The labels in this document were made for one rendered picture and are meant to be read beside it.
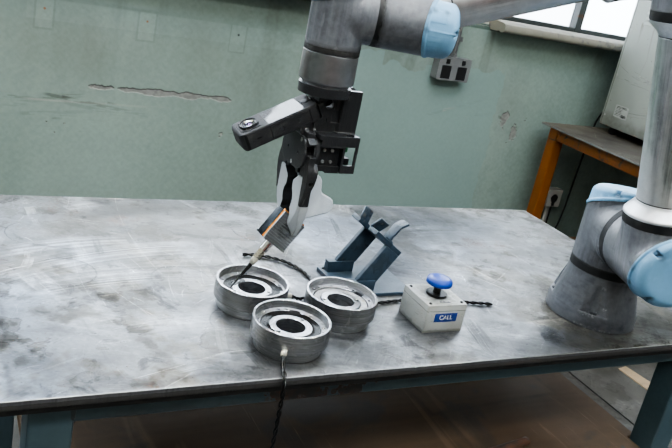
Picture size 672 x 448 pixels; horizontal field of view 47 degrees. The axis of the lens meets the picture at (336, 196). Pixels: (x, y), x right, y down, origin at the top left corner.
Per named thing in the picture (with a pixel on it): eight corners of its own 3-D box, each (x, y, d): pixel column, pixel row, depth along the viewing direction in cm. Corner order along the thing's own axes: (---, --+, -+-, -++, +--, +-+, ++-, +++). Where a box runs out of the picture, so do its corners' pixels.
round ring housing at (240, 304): (218, 322, 105) (222, 295, 104) (206, 287, 114) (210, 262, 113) (292, 325, 109) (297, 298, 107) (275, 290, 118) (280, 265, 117)
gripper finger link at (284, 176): (313, 227, 113) (328, 170, 109) (276, 227, 110) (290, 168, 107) (305, 216, 116) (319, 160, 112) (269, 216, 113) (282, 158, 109)
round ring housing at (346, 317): (340, 343, 106) (346, 316, 105) (286, 310, 113) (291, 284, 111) (386, 325, 114) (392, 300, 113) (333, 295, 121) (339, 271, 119)
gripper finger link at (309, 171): (313, 210, 104) (322, 145, 102) (303, 210, 103) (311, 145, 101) (298, 201, 108) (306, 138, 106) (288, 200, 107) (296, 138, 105)
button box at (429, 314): (422, 333, 114) (430, 304, 113) (398, 310, 120) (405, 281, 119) (466, 330, 118) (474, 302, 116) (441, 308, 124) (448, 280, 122)
